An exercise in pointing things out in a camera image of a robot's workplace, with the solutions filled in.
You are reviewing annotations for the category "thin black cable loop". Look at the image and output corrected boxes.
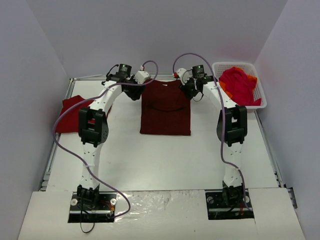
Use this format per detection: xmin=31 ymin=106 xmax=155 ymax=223
xmin=79 ymin=214 xmax=96 ymax=234

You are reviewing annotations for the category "orange t shirt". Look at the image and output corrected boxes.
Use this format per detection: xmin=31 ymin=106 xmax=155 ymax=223
xmin=219 ymin=74 xmax=258 ymax=98

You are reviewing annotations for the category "crimson pink t shirt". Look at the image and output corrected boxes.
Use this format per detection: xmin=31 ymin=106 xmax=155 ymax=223
xmin=219 ymin=66 xmax=262 ymax=106

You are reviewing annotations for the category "white plastic laundry basket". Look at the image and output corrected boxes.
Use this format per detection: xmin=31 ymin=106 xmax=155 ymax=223
xmin=212 ymin=61 xmax=267 ymax=112

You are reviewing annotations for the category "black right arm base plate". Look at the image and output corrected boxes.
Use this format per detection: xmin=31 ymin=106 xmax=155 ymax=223
xmin=205 ymin=190 xmax=255 ymax=221

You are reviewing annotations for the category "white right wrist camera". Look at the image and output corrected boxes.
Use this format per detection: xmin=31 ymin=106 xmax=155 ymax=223
xmin=173 ymin=68 xmax=191 ymax=85

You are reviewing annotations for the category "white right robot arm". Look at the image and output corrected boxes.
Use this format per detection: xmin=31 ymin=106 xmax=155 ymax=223
xmin=173 ymin=65 xmax=248 ymax=207

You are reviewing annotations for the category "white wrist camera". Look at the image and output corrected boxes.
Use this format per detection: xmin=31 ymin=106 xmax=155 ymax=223
xmin=133 ymin=65 xmax=151 ymax=85
xmin=173 ymin=68 xmax=191 ymax=85

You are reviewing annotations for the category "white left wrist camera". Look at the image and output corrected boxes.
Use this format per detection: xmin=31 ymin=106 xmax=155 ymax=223
xmin=133 ymin=65 xmax=151 ymax=85

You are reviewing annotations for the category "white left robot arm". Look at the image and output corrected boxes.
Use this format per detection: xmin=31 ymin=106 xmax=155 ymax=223
xmin=76 ymin=64 xmax=151 ymax=209

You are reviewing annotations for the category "dark maroon t shirt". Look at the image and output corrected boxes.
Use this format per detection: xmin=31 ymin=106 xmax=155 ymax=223
xmin=140 ymin=80 xmax=191 ymax=136

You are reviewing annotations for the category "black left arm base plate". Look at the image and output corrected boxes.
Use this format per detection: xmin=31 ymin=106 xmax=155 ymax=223
xmin=68 ymin=192 xmax=117 ymax=223

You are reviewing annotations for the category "folded red t shirt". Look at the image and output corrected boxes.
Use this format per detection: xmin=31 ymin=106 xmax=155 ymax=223
xmin=54 ymin=94 xmax=112 ymax=135

